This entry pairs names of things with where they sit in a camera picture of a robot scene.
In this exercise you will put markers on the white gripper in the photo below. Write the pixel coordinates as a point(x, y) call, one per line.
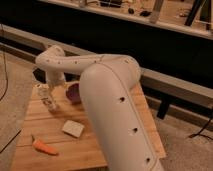
point(55, 79)

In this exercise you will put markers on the white labelled bottle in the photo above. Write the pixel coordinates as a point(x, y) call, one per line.
point(46, 97)

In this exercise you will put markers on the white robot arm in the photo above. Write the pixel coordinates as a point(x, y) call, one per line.
point(104, 88)

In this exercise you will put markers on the purple bowl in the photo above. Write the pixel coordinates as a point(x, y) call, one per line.
point(72, 93)

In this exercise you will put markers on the beige sponge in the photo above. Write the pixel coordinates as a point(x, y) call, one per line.
point(73, 128)

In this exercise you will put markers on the orange carrot toy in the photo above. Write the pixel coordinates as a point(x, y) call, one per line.
point(42, 147)

